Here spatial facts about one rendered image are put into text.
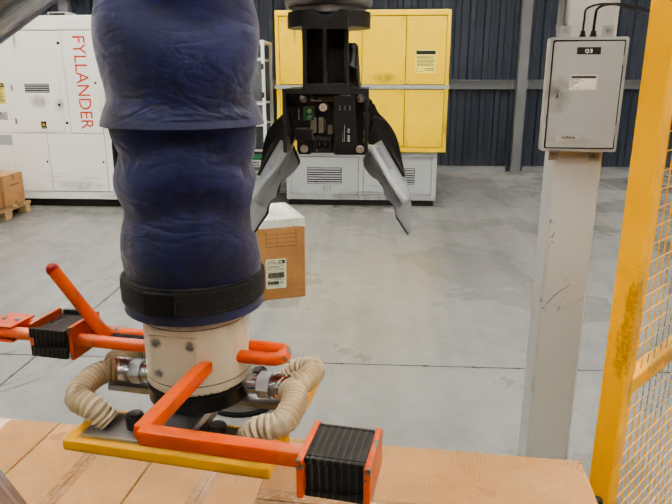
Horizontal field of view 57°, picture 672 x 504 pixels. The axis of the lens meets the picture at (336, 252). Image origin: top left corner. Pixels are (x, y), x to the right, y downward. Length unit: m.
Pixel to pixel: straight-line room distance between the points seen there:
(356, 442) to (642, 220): 0.84
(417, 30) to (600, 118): 6.45
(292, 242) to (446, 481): 1.93
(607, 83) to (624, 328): 0.70
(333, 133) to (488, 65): 11.06
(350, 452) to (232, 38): 0.55
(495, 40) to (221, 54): 10.82
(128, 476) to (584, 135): 1.61
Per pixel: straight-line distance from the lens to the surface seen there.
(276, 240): 2.95
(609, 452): 1.58
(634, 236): 1.40
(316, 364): 1.07
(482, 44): 11.56
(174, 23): 0.86
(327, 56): 0.52
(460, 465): 1.28
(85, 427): 1.10
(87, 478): 2.04
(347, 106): 0.52
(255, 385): 1.03
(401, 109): 8.17
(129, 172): 0.91
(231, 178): 0.90
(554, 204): 1.90
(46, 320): 1.20
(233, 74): 0.88
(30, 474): 2.13
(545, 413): 2.14
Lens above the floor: 1.67
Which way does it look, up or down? 16 degrees down
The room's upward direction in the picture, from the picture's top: straight up
